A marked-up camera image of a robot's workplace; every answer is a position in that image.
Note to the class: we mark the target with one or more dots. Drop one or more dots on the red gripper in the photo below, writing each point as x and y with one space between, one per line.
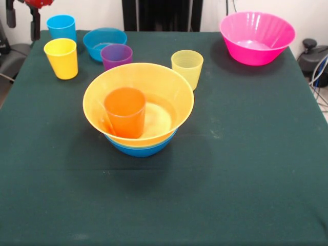
38 2

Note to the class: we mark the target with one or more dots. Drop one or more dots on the small blue bowl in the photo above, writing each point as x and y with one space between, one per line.
94 41

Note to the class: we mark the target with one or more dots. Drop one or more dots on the red cup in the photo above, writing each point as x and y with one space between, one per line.
125 118

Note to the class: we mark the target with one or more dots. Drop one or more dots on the orange bowl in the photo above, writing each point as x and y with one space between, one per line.
164 82

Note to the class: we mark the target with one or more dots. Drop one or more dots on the large blue bowl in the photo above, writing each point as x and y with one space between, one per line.
141 153

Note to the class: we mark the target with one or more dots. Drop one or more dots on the pink bowl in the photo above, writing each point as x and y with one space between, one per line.
256 30

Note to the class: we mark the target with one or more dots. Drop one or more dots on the blue cup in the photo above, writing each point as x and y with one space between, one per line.
61 28

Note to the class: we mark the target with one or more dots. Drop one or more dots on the purple cup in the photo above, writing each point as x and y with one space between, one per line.
116 55

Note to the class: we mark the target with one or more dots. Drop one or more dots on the pale translucent yellow cup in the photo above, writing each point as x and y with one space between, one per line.
188 69

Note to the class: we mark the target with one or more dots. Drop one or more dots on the dark green tablecloth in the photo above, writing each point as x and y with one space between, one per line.
77 192

